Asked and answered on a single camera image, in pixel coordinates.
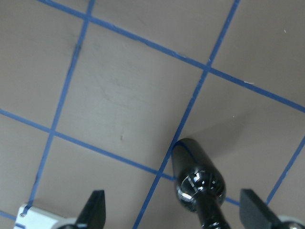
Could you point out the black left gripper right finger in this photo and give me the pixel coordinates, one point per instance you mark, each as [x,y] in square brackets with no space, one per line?
[254,213]

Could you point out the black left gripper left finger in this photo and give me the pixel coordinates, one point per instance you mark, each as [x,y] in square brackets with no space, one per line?
[93,214]

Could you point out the dark wine bottle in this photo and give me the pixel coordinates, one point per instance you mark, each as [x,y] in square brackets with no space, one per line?
[199,186]

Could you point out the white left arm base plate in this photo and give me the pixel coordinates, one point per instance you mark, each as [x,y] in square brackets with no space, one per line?
[37,218]

